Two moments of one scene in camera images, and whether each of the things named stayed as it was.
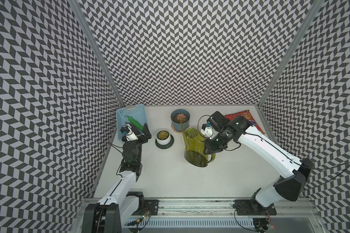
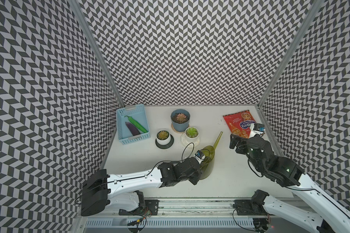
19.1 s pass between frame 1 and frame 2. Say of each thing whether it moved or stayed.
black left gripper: moved
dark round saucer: stayed
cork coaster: stayed
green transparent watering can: moved
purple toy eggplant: stayed
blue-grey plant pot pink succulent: stayed
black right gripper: moved
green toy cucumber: stayed
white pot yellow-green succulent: stayed
